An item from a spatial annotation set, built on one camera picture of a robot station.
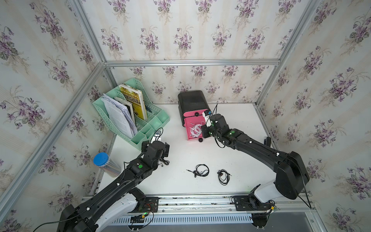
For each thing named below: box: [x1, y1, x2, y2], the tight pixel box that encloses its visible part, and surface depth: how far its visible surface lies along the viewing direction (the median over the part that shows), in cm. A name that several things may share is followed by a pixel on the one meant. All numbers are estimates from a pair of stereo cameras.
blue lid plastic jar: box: [92, 152, 122, 178], surface depth 71 cm
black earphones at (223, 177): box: [216, 168, 233, 186], surface depth 84 cm
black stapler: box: [263, 136, 272, 147], surface depth 96 cm
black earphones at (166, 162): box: [159, 158, 171, 167], surface depth 90 cm
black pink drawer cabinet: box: [177, 90, 211, 138], surface depth 99 cm
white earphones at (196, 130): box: [189, 124, 203, 138], surface depth 86 cm
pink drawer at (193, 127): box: [184, 116, 207, 141], surface depth 97 cm
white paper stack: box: [100, 93, 138, 139], surface depth 86 cm
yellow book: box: [118, 84, 148, 121], surface depth 96 cm
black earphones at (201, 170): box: [185, 163, 210, 178], surface depth 86 cm
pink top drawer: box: [183, 109, 209, 117], surface depth 95 cm
